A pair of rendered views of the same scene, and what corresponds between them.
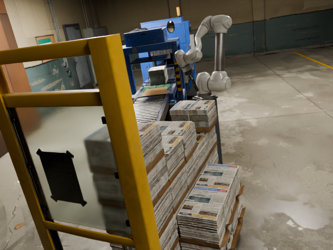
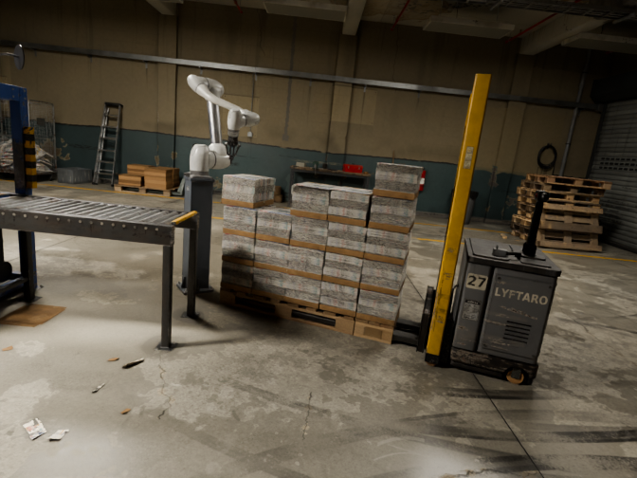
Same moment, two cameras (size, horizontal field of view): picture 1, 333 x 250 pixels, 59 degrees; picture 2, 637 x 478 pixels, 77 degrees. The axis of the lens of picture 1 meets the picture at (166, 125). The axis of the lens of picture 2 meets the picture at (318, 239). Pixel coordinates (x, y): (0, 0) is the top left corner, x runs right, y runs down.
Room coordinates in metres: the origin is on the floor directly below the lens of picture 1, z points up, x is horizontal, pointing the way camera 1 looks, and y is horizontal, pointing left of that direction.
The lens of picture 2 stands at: (2.69, 3.05, 1.34)
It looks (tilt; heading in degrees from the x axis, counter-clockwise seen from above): 13 degrees down; 260
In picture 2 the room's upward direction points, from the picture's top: 6 degrees clockwise
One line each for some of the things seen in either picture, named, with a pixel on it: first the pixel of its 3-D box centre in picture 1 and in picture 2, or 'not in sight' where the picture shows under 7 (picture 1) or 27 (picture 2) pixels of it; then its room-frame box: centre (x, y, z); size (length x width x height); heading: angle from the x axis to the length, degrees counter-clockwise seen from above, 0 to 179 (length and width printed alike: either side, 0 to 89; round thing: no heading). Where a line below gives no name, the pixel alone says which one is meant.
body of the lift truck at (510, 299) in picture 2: not in sight; (496, 303); (0.95, 0.63, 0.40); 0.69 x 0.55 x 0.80; 63
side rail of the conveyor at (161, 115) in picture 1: (163, 110); (105, 211); (3.73, 0.00, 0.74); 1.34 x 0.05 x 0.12; 171
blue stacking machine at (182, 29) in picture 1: (170, 53); not in sight; (7.46, -0.37, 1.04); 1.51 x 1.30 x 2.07; 171
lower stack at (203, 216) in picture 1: (214, 218); not in sight; (1.98, -0.27, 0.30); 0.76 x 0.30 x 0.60; 153
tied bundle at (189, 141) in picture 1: (169, 141); (317, 200); (2.20, 0.00, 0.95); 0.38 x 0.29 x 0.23; 65
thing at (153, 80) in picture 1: (158, 75); not in sight; (5.34, 0.01, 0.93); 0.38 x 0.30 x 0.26; 171
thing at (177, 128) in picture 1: (165, 127); (318, 185); (2.20, 0.01, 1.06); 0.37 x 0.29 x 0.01; 65
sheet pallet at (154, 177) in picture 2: not in sight; (150, 179); (5.00, -6.40, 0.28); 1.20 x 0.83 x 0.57; 171
